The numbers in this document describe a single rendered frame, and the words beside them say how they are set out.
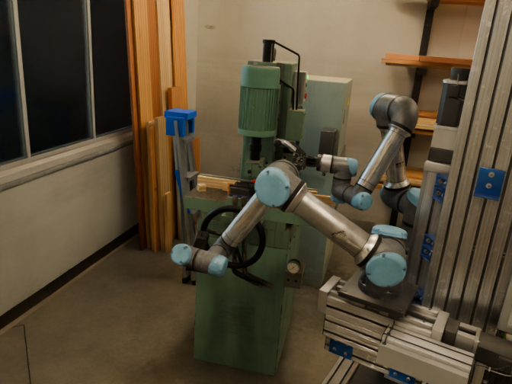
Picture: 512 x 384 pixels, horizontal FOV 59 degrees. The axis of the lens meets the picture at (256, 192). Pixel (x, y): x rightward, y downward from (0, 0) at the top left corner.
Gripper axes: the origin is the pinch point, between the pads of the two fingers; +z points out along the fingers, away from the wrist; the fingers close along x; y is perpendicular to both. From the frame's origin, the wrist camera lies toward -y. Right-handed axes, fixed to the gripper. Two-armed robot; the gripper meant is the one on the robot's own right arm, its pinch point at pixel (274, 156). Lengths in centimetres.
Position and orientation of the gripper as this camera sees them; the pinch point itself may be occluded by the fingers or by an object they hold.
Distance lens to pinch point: 197.6
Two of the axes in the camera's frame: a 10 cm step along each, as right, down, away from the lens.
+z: -9.7, -1.5, 1.9
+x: -1.3, 9.9, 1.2
